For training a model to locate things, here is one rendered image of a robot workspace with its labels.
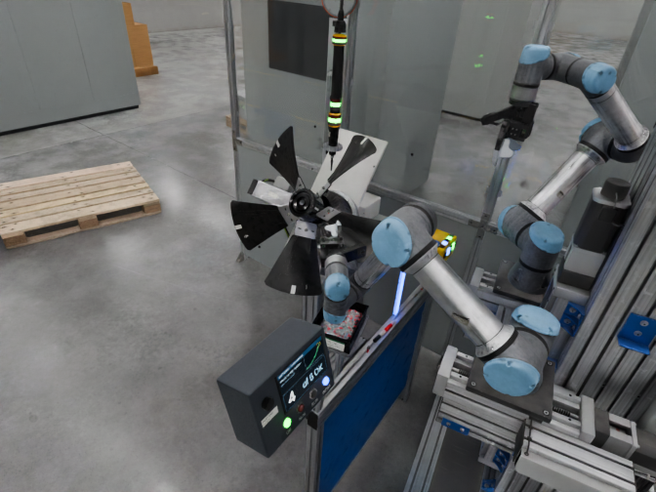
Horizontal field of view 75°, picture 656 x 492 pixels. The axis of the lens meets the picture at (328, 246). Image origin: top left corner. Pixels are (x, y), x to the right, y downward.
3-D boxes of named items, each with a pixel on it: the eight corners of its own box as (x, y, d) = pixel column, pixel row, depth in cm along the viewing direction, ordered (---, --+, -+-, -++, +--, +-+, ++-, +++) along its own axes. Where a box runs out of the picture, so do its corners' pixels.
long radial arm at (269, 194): (318, 207, 194) (307, 199, 184) (311, 222, 194) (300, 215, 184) (271, 188, 208) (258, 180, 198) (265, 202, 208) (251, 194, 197)
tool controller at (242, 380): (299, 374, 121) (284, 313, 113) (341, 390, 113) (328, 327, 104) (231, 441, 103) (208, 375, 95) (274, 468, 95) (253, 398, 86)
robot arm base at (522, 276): (551, 277, 164) (559, 256, 158) (548, 300, 153) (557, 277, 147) (510, 266, 169) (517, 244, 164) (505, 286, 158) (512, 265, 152)
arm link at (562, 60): (587, 85, 127) (556, 86, 124) (560, 77, 136) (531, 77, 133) (597, 57, 122) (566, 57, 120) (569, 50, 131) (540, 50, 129)
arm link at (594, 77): (645, 180, 140) (583, 90, 114) (618, 166, 149) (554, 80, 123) (675, 151, 137) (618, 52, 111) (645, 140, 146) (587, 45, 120)
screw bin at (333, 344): (328, 307, 177) (329, 293, 173) (367, 318, 173) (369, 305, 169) (307, 342, 160) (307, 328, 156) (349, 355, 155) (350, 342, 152)
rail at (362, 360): (427, 285, 197) (430, 271, 193) (434, 289, 195) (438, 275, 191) (307, 424, 135) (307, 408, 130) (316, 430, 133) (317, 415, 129)
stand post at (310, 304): (306, 372, 249) (309, 242, 199) (317, 380, 245) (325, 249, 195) (301, 377, 246) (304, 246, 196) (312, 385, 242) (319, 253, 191)
